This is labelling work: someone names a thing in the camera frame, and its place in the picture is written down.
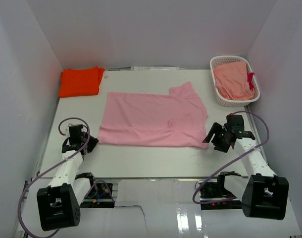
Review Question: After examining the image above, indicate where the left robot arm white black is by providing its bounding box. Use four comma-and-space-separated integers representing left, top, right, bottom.
37, 124, 98, 231

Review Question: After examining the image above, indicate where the white plastic basket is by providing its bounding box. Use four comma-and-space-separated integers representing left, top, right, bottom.
209, 56, 260, 107

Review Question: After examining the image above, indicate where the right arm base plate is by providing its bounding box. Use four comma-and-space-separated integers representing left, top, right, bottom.
200, 181, 242, 210

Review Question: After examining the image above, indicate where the folded orange t shirt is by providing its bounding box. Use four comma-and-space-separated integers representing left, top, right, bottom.
58, 66, 105, 98

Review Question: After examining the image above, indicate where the peach t shirt in basket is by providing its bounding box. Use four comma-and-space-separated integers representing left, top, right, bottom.
213, 61, 253, 101

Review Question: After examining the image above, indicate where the purple cable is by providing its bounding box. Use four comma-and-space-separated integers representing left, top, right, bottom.
18, 118, 115, 238
192, 111, 270, 205

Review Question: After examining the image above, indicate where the magenta cloth in basket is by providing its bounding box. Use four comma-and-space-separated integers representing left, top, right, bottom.
247, 72, 254, 91

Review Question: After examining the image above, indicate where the aluminium frame rail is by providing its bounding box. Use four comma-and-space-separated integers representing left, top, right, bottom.
17, 181, 34, 238

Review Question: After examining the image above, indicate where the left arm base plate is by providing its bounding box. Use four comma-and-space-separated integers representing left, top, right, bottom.
80, 183, 114, 209

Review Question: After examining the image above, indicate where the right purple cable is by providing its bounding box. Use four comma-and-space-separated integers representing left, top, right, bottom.
192, 111, 270, 205

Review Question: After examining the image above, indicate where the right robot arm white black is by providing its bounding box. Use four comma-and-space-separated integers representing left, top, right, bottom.
203, 114, 289, 220

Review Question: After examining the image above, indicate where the pink t shirt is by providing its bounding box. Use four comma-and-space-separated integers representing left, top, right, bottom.
98, 82, 208, 149

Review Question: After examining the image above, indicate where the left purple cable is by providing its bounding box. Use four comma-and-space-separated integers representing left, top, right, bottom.
18, 118, 115, 238

